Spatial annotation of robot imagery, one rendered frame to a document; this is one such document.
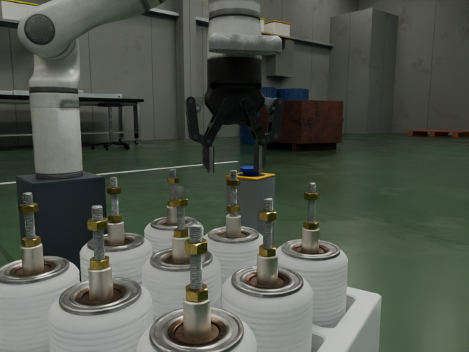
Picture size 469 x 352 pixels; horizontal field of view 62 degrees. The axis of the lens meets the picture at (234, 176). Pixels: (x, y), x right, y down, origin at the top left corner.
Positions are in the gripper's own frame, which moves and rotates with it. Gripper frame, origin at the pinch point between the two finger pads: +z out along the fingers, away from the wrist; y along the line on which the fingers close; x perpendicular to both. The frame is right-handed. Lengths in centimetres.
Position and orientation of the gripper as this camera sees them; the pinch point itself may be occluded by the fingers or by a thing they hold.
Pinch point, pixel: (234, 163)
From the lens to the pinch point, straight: 55.8
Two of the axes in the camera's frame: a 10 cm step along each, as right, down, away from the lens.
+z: 0.0, 9.9, 1.4
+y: -9.7, 0.3, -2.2
